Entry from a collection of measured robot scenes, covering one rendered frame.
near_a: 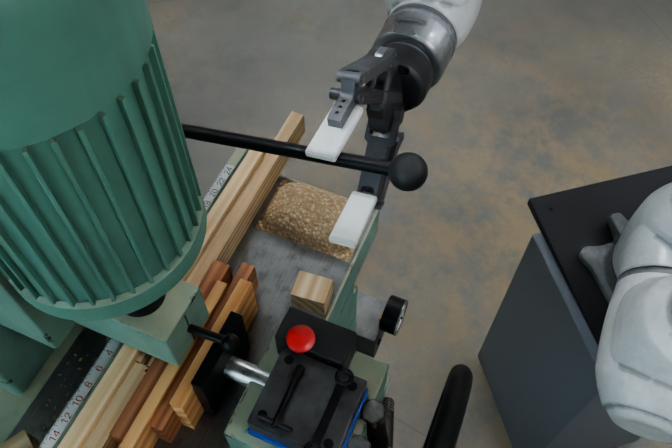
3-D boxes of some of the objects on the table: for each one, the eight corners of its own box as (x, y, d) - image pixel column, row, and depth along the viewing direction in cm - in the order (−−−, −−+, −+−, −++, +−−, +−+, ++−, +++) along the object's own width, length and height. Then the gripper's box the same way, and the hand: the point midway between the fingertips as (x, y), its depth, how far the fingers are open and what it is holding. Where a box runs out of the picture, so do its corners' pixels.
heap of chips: (349, 262, 88) (349, 247, 84) (254, 227, 91) (251, 212, 88) (373, 210, 92) (374, 195, 89) (282, 179, 96) (281, 163, 92)
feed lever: (35, 135, 77) (421, 227, 59) (7, 96, 72) (416, 184, 55) (62, 106, 80) (437, 186, 62) (36, 67, 75) (434, 141, 58)
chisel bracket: (182, 373, 74) (166, 343, 67) (77, 328, 77) (51, 294, 70) (214, 317, 78) (202, 283, 71) (113, 276, 81) (92, 239, 74)
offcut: (300, 282, 86) (299, 270, 83) (333, 291, 85) (333, 279, 82) (291, 306, 84) (290, 294, 81) (324, 315, 83) (324, 304, 80)
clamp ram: (262, 436, 74) (253, 411, 67) (203, 410, 76) (189, 383, 68) (295, 365, 79) (291, 334, 71) (240, 342, 80) (230, 309, 73)
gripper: (384, 134, 88) (318, 264, 76) (362, -33, 69) (270, 105, 57) (438, 145, 85) (378, 281, 74) (431, -26, 66) (349, 121, 55)
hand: (335, 195), depth 66 cm, fingers open, 13 cm apart
